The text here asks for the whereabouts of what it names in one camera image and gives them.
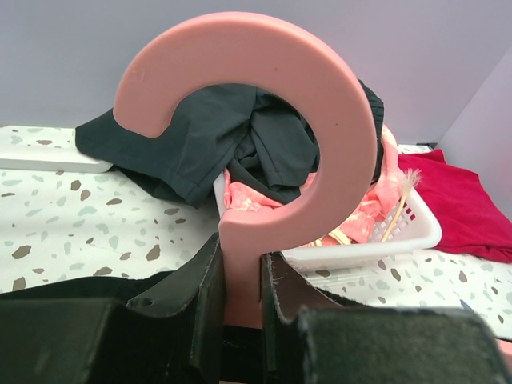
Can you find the red folded cloth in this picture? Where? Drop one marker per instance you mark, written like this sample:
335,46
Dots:
470,221

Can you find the metal clothes rack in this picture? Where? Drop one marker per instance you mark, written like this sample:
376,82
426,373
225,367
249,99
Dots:
50,159

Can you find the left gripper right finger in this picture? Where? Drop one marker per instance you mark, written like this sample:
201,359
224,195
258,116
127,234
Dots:
380,348

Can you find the white plastic basket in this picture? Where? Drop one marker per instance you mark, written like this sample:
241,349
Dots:
380,244

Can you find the dark teal garment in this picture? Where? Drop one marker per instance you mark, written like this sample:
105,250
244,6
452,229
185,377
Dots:
257,136

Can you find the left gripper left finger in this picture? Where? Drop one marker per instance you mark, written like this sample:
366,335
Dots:
110,330

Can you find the pink garment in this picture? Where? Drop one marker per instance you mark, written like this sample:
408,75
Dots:
376,205

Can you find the pink hanger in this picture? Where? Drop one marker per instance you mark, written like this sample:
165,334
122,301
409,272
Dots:
286,60

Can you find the black shorts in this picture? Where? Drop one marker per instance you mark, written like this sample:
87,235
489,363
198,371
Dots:
174,327

